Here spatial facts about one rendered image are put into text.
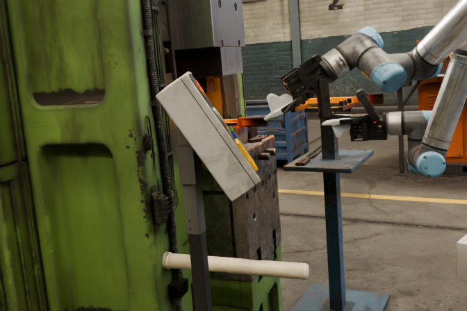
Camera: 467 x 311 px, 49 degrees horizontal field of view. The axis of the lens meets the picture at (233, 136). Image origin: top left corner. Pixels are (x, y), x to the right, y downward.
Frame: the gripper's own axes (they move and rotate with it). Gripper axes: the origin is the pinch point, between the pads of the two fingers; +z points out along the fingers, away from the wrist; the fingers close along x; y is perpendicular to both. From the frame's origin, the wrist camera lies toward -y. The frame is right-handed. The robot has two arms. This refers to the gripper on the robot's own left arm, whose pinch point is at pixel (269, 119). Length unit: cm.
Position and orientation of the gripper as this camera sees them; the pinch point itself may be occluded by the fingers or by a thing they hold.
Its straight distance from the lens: 135.5
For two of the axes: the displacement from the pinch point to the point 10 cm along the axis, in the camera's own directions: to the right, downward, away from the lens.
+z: -8.2, 5.7, 0.3
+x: 0.7, 1.5, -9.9
